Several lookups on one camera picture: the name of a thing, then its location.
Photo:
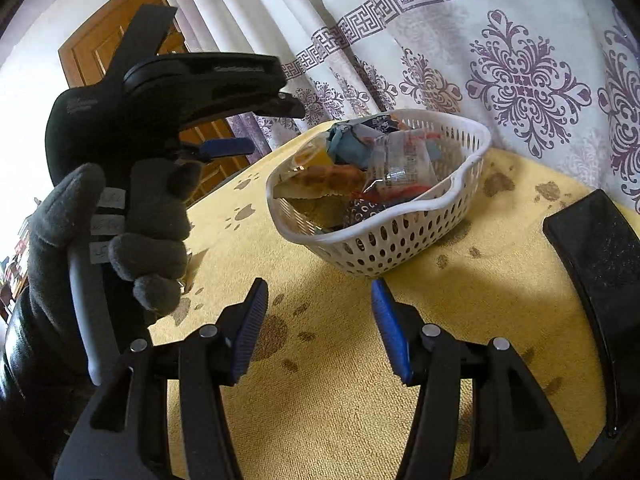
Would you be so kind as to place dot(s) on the clear red-print packet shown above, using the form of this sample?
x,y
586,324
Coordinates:
x,y
400,165

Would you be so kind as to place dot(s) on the wooden door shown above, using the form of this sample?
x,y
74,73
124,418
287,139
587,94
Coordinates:
x,y
100,45

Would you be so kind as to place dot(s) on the purple candy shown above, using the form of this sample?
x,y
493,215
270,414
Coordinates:
x,y
364,212

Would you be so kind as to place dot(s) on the person's left forearm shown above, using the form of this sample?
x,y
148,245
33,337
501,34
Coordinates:
x,y
30,385

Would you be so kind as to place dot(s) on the white perforated basket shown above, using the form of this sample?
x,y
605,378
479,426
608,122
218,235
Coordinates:
x,y
400,245

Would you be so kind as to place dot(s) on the kraft packet of orange chips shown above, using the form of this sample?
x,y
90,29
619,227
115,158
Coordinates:
x,y
320,180

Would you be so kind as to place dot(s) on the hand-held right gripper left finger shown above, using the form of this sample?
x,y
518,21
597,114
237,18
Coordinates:
x,y
247,330

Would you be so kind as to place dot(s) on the yellow jelly cup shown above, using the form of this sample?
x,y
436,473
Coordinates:
x,y
310,157

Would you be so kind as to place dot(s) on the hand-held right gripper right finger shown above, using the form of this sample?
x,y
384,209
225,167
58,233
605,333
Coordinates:
x,y
392,330

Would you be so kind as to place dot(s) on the light blue snack packet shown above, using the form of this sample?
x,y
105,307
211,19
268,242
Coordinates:
x,y
347,147

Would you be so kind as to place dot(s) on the black glossy panel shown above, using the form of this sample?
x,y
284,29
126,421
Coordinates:
x,y
600,270

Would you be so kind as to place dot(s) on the white purple-patterned curtain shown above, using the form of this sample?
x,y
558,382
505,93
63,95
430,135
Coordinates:
x,y
450,50

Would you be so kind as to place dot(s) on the person's left hand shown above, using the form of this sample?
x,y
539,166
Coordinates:
x,y
155,220

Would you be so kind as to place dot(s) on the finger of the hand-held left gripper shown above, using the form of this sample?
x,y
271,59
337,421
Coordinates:
x,y
225,148
235,85

